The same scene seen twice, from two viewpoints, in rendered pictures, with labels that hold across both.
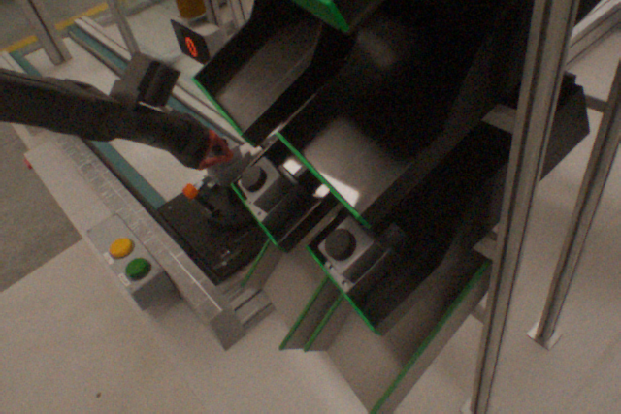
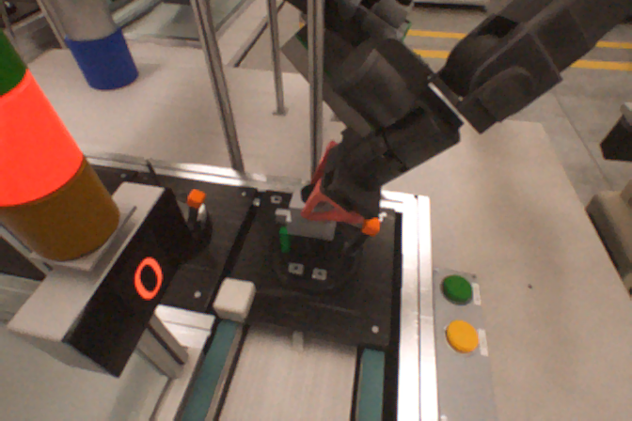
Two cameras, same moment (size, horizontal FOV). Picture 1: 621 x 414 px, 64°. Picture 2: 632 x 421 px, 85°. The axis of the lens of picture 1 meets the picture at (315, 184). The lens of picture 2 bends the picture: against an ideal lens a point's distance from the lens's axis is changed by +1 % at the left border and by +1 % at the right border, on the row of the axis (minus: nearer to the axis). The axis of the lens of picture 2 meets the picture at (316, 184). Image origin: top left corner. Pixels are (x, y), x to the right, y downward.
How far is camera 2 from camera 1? 1.00 m
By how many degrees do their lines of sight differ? 82
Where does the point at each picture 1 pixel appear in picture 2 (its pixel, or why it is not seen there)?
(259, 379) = not seen: hidden behind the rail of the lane
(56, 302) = not seen: outside the picture
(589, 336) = (271, 100)
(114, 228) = (455, 388)
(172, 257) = (415, 276)
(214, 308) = (416, 204)
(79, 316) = (533, 393)
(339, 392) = not seen: hidden behind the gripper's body
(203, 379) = (444, 226)
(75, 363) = (547, 336)
